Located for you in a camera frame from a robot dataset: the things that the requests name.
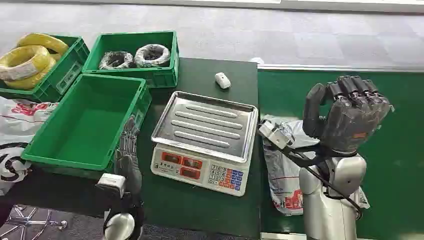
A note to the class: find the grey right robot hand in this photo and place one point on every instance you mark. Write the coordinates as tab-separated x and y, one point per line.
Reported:
348	122

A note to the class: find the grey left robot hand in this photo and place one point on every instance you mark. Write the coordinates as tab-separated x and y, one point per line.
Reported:
127	159

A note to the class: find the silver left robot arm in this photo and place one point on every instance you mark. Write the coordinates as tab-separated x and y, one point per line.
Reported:
120	227

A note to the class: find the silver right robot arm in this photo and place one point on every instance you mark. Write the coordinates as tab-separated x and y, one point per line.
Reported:
331	202

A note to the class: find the large empty green crate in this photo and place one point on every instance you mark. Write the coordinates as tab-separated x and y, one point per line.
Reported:
89	122

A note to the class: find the white electronic scale body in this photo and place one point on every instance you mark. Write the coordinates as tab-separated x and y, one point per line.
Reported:
185	172

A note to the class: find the grey plastic parcel bag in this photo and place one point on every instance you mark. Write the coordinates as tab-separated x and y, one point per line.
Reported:
285	179

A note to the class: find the steel scale tray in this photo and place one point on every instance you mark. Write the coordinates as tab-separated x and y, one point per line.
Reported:
205	124

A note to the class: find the green crate with yellow coils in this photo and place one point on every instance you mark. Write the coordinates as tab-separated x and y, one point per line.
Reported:
64	73

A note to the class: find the white printed plastic bag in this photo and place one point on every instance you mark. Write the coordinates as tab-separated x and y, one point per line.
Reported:
16	129

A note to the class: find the chrome chair base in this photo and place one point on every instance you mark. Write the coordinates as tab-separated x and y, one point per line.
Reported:
30	223

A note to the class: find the green crate with black coils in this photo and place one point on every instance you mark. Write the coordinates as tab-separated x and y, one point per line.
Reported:
132	39

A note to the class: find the small white plastic device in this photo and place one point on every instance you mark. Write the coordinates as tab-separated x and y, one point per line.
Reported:
222	80

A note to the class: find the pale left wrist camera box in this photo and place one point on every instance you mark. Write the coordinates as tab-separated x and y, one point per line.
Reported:
112	183

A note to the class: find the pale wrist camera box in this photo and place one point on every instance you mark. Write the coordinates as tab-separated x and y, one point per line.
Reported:
274	133
112	183

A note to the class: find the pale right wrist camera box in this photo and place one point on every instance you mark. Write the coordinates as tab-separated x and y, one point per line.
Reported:
274	133

